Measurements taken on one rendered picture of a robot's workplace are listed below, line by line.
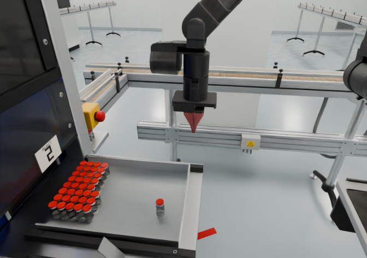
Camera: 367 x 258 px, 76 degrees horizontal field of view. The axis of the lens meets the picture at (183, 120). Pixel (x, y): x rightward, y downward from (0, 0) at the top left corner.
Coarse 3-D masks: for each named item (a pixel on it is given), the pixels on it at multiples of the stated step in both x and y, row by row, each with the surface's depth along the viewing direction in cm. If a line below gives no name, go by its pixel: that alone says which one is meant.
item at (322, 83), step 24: (96, 72) 147; (144, 72) 147; (216, 72) 139; (240, 72) 137; (264, 72) 135; (288, 72) 134; (312, 72) 138; (336, 72) 136; (312, 96) 136; (336, 96) 134
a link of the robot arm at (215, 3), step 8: (208, 0) 44; (216, 0) 43; (224, 0) 44; (232, 0) 44; (240, 0) 44; (200, 8) 44; (208, 8) 44; (216, 8) 44; (224, 8) 44; (232, 8) 44; (192, 16) 45; (200, 16) 45; (208, 16) 45; (216, 16) 45; (224, 16) 45; (184, 24) 46; (208, 24) 45; (216, 24) 45; (184, 32) 46; (208, 32) 46
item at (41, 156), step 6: (54, 138) 63; (48, 144) 61; (54, 144) 63; (42, 150) 59; (48, 150) 61; (54, 150) 64; (60, 150) 66; (36, 156) 57; (42, 156) 59; (54, 156) 64; (42, 162) 59; (48, 162) 61; (42, 168) 59
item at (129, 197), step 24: (120, 168) 77; (144, 168) 77; (168, 168) 76; (120, 192) 68; (144, 192) 68; (168, 192) 68; (96, 216) 61; (120, 216) 61; (144, 216) 61; (168, 216) 61; (120, 240) 54; (144, 240) 53; (168, 240) 52
